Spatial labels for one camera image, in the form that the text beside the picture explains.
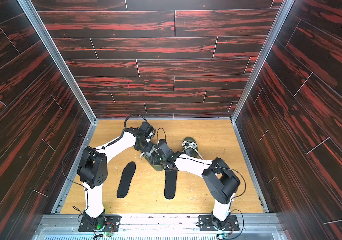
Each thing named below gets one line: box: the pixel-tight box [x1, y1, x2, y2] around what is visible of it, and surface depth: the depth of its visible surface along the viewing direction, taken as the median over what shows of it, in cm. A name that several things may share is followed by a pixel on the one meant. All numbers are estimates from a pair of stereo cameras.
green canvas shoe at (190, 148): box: [182, 136, 204, 160], surface depth 97 cm
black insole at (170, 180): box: [164, 169, 178, 200], surface depth 88 cm
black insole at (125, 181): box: [116, 161, 136, 199], surface depth 89 cm
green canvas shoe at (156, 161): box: [140, 152, 165, 171], surface depth 81 cm
